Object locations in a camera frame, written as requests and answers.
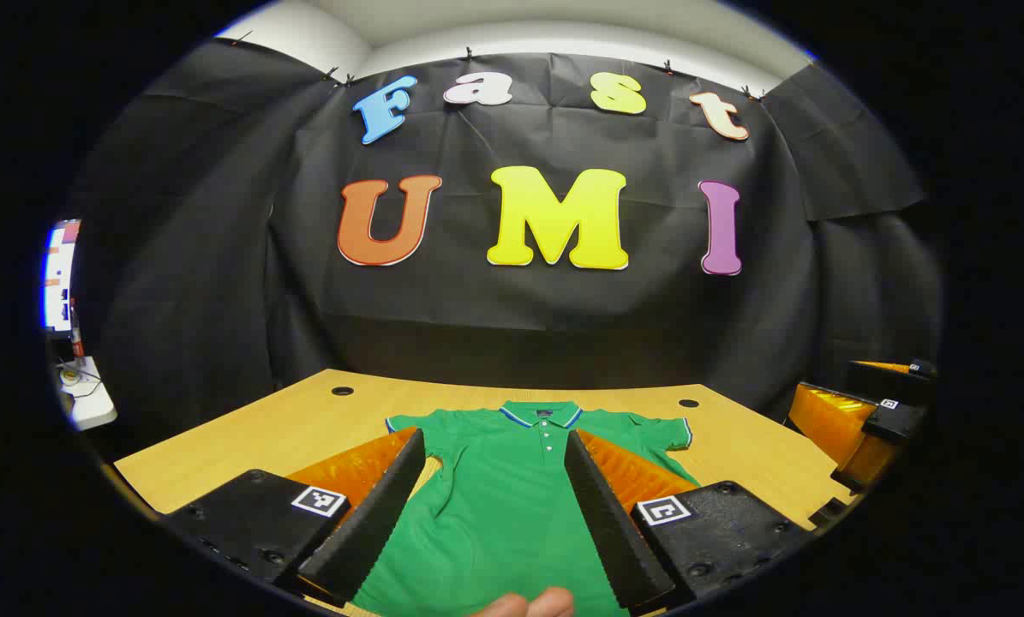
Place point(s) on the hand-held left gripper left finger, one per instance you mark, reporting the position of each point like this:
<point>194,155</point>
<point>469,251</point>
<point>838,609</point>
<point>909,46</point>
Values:
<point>374,523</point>

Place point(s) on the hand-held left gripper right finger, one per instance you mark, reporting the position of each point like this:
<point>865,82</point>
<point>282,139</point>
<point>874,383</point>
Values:
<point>610,523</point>

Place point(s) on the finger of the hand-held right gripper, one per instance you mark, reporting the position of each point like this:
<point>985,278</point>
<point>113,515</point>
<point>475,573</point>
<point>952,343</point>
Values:
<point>829,420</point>
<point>880,377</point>

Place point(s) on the green T-shirt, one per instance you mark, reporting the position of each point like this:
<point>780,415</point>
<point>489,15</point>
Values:
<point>503,514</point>

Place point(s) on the black backdrop cloth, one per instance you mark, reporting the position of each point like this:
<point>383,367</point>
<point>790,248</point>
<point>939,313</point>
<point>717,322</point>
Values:
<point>477,326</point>

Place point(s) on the white side table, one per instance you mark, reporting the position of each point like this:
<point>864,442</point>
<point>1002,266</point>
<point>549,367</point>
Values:
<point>92,407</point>

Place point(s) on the small round white object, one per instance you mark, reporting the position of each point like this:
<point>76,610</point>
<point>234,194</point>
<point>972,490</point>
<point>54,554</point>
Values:
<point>69,375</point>

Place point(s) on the red label bottle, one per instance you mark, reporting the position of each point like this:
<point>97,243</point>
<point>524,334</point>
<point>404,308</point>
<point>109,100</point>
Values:
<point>75,334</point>

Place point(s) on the computer monitor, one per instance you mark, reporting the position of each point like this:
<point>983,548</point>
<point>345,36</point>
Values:
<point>59,274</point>

